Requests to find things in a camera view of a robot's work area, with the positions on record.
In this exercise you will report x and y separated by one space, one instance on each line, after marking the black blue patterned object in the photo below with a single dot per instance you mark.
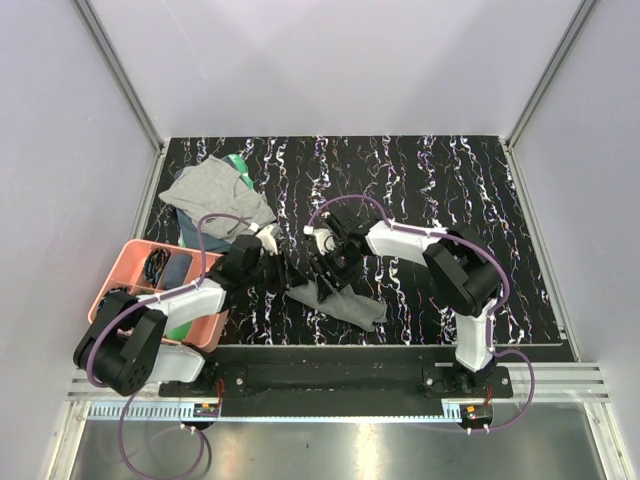
155 263

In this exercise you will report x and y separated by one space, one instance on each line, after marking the light grey cloth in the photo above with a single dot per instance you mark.
213 186

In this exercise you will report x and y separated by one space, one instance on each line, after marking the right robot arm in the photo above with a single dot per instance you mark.
468 279

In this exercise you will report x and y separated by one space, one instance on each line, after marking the dark grey napkin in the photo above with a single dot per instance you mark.
345 305

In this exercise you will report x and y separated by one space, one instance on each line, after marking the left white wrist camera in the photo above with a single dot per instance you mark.
269 236

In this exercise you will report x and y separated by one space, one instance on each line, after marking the aluminium frame post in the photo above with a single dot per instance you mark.
577 23
108 53

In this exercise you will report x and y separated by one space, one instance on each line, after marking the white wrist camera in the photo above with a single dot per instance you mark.
322 237
269 236

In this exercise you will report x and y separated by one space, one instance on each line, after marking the green oval object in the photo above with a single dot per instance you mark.
179 333

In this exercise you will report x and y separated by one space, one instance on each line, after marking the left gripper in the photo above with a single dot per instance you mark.
286 276

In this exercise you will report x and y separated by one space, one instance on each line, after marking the dark blue cloth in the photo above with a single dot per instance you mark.
175 271

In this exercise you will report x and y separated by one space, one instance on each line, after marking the right aluminium frame post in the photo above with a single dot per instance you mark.
577 23

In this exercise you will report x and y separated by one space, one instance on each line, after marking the pink divided tray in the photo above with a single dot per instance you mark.
127 274

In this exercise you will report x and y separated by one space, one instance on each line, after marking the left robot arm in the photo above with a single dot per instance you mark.
123 348

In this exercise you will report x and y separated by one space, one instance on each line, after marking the left aluminium frame post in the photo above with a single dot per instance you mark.
108 53

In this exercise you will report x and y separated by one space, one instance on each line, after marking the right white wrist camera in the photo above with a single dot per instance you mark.
322 237

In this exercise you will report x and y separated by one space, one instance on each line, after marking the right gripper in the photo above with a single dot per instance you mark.
320 264

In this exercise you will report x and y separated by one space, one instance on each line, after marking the green packet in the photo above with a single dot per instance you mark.
250 180

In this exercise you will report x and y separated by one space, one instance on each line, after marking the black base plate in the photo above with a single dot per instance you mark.
338 382

